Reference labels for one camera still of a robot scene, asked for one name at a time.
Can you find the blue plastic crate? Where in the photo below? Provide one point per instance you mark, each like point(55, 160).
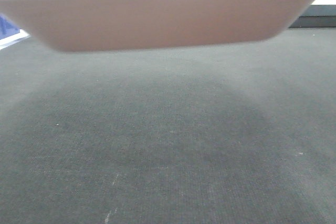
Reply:
point(7, 28)

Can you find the white long table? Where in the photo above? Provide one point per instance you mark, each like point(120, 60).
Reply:
point(324, 2)

